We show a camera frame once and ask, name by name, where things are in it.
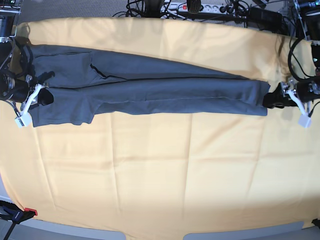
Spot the blue grey T-shirt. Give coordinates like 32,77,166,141
27,45,270,127

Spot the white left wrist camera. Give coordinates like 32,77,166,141
284,77,312,128

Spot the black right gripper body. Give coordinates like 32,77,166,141
0,76,38,110

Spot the blue black bar clamp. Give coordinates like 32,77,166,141
0,200,38,240

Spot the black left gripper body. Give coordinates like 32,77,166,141
281,81,320,107

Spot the yellow tablecloth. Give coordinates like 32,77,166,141
0,18,320,239

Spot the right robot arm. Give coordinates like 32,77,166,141
0,0,54,109

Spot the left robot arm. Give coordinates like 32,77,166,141
247,0,320,111

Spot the white power strip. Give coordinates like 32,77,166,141
161,1,248,20

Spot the black power adapter brick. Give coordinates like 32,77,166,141
247,7,282,25

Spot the black clamp right edge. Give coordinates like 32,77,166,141
311,218,320,229

